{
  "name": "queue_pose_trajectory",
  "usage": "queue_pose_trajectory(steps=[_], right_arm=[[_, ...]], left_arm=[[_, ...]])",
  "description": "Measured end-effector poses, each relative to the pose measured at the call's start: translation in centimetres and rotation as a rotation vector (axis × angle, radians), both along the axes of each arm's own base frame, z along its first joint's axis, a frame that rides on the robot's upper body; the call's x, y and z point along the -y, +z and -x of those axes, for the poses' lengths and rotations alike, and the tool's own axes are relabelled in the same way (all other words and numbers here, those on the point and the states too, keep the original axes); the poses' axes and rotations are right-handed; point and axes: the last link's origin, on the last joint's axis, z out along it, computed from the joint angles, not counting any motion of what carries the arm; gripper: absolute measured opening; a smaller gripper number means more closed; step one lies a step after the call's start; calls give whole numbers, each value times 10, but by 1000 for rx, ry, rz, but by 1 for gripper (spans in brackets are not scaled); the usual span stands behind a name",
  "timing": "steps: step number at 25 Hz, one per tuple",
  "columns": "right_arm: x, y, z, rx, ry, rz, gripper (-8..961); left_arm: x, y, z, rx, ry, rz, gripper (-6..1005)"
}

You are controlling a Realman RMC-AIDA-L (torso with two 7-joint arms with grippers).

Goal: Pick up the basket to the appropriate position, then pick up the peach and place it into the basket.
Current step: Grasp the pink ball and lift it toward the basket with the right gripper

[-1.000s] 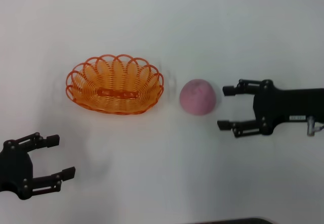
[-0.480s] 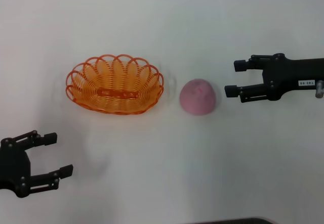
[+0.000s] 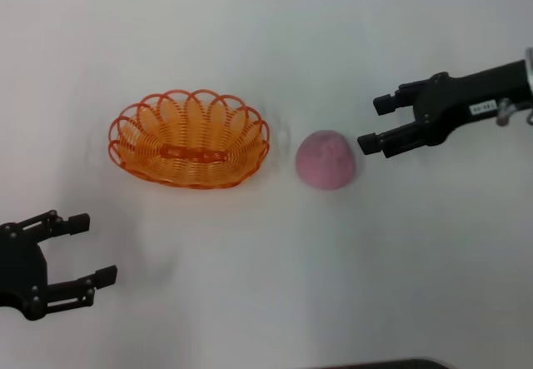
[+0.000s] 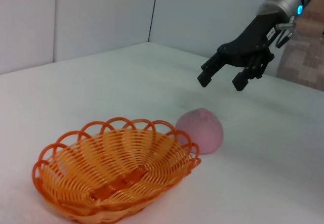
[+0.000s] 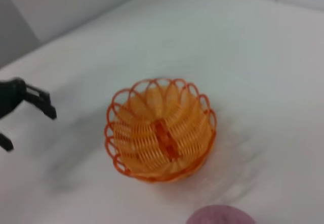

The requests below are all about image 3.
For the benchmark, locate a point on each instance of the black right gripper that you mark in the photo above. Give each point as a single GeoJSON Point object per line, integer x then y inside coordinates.
{"type": "Point", "coordinates": [458, 102]}

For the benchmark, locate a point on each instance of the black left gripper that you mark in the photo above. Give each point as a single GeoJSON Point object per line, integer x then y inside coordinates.
{"type": "Point", "coordinates": [23, 269]}

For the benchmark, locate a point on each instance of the pink peach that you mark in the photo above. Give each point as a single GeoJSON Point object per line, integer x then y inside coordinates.
{"type": "Point", "coordinates": [325, 161]}

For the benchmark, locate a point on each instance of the orange woven plastic basket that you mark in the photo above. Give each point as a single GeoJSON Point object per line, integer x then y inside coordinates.
{"type": "Point", "coordinates": [191, 152]}

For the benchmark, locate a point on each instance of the dark robot torso edge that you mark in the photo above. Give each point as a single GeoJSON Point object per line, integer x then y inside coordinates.
{"type": "Point", "coordinates": [387, 365]}

